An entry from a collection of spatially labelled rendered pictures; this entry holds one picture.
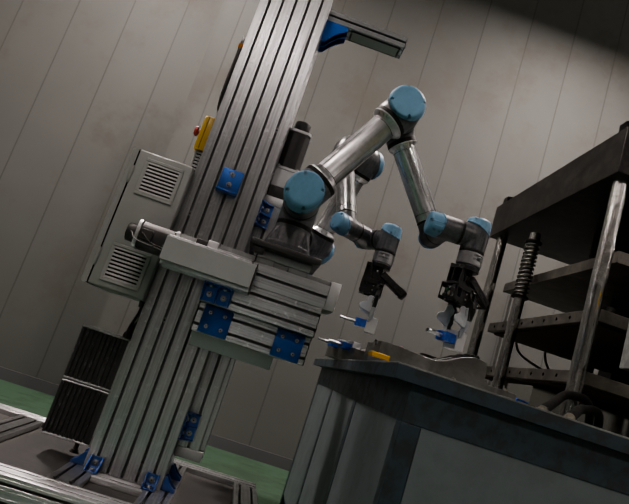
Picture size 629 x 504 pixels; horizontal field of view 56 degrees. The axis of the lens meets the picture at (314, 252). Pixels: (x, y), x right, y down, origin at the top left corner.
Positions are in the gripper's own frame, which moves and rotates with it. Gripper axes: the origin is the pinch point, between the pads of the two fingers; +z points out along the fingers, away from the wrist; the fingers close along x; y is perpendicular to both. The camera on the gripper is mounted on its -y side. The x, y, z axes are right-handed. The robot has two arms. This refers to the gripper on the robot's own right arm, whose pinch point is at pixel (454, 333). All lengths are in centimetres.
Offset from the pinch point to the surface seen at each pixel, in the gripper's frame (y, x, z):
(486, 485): 8.1, 30.9, 35.7
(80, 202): 65, -345, -42
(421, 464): 22.4, 23.5, 35.8
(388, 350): -3.3, -31.1, 8.6
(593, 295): -73, -9, -37
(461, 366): -26.1, -19.2, 5.9
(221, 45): 20, -303, -193
